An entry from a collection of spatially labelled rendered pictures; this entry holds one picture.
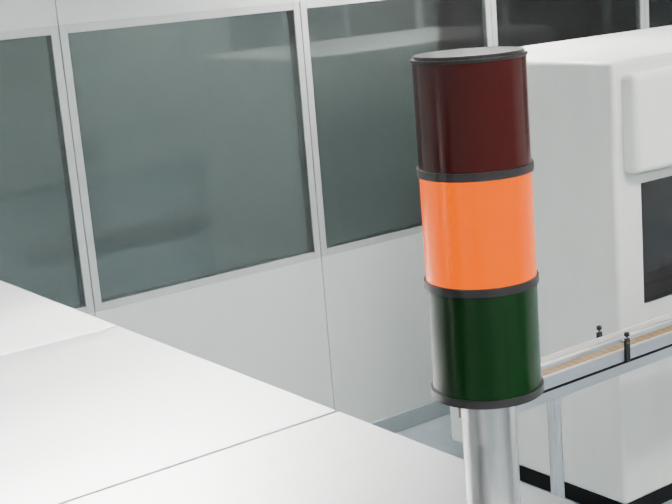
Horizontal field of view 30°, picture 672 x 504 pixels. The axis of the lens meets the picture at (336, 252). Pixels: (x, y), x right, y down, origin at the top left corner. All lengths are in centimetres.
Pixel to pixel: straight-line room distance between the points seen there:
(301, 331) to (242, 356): 35
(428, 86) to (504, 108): 3
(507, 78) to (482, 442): 16
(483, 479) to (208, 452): 27
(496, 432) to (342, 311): 570
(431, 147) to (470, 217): 3
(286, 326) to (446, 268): 554
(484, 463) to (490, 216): 12
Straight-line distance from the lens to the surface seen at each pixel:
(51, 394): 96
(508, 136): 53
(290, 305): 607
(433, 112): 53
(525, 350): 55
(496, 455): 57
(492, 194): 53
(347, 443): 79
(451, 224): 53
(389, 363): 651
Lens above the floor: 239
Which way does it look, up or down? 13 degrees down
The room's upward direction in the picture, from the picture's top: 5 degrees counter-clockwise
